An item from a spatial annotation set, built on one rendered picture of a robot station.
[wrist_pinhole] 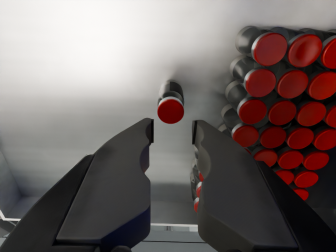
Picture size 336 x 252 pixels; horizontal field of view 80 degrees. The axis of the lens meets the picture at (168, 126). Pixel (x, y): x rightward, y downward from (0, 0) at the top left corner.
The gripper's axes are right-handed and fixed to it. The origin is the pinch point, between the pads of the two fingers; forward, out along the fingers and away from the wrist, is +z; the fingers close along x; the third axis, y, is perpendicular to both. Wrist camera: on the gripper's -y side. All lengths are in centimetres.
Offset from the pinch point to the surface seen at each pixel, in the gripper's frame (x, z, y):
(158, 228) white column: -3, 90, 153
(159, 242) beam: -1, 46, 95
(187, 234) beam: 13, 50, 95
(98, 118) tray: -7.5, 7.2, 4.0
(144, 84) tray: -2.7, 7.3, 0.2
